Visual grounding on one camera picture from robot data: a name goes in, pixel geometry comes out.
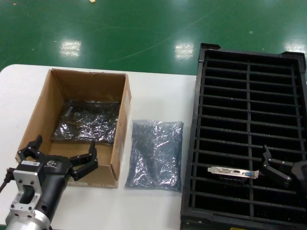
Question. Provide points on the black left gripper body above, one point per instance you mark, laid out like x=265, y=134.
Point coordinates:
x=56, y=182

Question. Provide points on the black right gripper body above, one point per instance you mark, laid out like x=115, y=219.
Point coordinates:
x=301, y=172

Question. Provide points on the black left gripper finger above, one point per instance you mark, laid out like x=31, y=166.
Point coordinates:
x=30, y=152
x=86, y=165

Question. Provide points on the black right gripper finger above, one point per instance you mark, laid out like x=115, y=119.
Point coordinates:
x=275, y=171

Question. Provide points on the graphics card with silver bracket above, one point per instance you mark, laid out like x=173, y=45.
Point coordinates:
x=230, y=172

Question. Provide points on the grey transparent antistatic bag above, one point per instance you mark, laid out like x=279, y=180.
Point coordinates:
x=153, y=155

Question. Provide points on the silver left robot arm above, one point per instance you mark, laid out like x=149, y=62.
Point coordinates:
x=26, y=222

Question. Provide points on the graphics card in antistatic bag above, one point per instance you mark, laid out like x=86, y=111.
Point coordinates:
x=84, y=131
x=96, y=110

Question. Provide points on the brown cardboard box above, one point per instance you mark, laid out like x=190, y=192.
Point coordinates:
x=84, y=81

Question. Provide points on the black slotted plastic container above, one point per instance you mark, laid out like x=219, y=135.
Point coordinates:
x=199, y=119

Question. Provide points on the left wrist camera silver bracket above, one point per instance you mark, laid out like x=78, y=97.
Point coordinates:
x=26, y=191

